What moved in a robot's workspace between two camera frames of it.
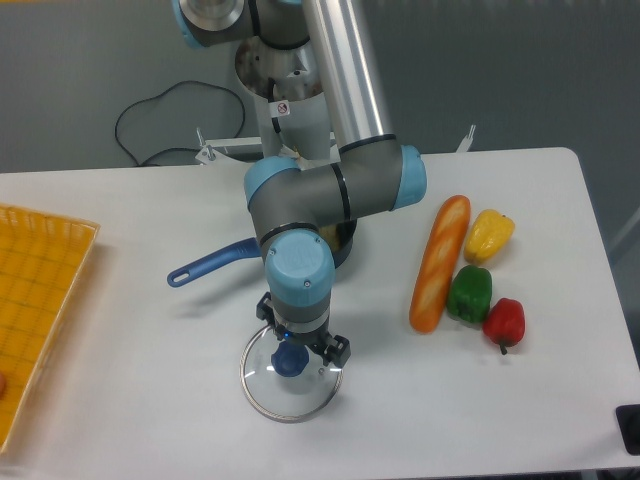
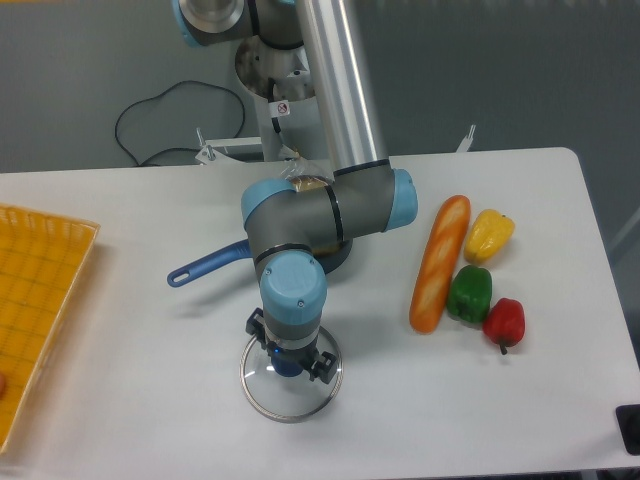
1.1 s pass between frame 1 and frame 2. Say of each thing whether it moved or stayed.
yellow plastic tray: stayed
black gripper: moved
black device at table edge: stayed
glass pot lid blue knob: stayed
